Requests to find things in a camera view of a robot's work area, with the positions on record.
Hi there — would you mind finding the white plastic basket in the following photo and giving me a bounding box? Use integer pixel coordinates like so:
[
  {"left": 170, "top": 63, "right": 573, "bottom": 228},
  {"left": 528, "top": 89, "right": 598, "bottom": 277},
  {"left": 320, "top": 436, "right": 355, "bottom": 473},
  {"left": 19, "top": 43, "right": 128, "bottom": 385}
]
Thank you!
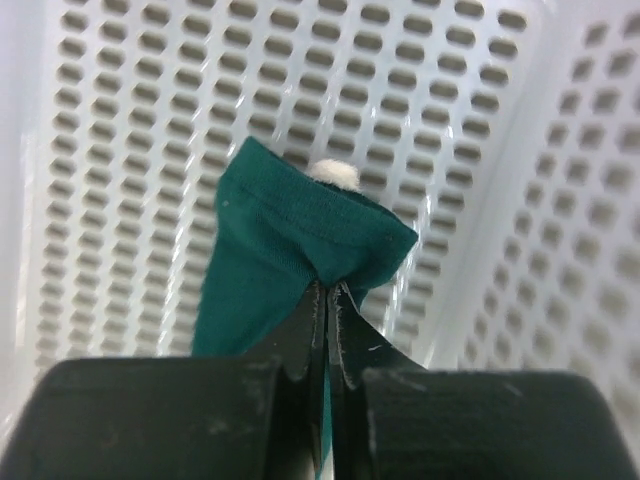
[{"left": 0, "top": 0, "right": 640, "bottom": 431}]

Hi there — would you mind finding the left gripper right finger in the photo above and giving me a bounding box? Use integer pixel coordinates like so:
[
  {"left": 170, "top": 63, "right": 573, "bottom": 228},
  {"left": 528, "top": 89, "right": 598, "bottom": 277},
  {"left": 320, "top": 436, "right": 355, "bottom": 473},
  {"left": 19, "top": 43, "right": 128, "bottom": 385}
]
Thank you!
[{"left": 327, "top": 285, "right": 638, "bottom": 479}]

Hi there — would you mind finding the green reindeer sock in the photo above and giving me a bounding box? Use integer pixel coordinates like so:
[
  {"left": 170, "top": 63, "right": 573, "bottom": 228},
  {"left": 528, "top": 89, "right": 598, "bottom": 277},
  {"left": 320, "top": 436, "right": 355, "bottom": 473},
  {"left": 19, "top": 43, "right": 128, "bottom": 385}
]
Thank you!
[{"left": 192, "top": 138, "right": 417, "bottom": 479}]

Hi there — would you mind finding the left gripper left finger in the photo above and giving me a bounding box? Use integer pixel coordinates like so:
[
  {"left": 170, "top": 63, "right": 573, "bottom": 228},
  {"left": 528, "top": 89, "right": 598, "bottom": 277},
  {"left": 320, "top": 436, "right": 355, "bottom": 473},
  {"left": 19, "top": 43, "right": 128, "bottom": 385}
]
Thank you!
[{"left": 1, "top": 284, "right": 326, "bottom": 479}]

